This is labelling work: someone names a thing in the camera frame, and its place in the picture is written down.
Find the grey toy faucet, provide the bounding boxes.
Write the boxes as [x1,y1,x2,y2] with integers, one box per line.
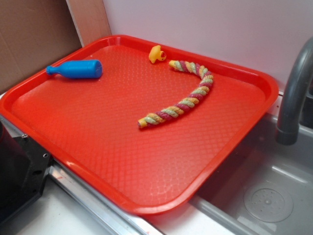
[275,38,313,145]

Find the multicolored twisted rope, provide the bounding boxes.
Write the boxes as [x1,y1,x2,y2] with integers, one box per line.
[137,60,214,130]

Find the yellow rubber duck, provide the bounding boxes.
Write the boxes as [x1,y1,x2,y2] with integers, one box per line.
[149,45,167,64]

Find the blue plastic toy bottle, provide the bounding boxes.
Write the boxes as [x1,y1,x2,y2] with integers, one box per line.
[46,60,103,79]

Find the grey plastic sink basin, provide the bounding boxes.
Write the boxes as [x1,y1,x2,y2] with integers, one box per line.
[190,115,313,235]

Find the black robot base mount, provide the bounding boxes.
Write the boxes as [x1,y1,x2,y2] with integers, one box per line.
[0,124,51,225]

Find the brown cardboard panel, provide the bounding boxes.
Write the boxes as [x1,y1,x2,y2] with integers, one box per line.
[0,0,81,94]

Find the red plastic tray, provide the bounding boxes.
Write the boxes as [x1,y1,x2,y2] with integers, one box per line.
[0,35,278,215]

